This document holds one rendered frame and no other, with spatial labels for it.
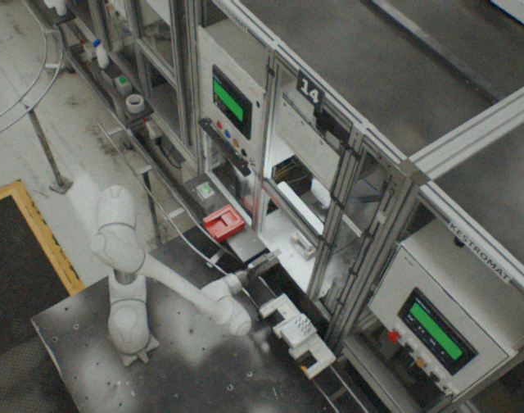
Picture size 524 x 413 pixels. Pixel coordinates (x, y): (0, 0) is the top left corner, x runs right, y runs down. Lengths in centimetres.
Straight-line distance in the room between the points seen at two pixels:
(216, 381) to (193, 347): 19
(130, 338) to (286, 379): 72
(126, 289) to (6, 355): 125
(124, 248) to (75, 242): 185
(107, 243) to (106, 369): 88
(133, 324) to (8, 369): 125
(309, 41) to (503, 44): 64
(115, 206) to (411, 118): 105
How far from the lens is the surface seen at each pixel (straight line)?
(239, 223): 260
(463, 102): 179
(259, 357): 263
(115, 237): 195
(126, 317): 244
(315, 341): 247
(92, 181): 405
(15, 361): 354
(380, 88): 174
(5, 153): 438
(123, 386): 263
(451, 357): 180
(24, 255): 383
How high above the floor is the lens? 317
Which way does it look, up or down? 56 degrees down
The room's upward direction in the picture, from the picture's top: 6 degrees clockwise
